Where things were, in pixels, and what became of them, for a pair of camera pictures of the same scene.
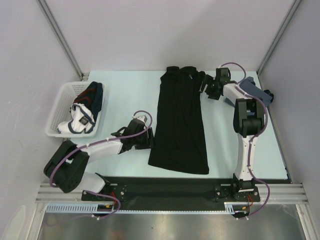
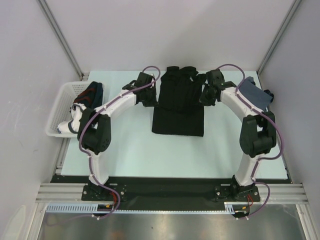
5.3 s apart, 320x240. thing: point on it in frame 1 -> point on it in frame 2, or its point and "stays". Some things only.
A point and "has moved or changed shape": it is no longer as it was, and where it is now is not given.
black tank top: [178, 142] has moved or changed shape
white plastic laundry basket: [60, 112] stays
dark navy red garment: [91, 98] stays
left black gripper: [148, 143] -> [153, 101]
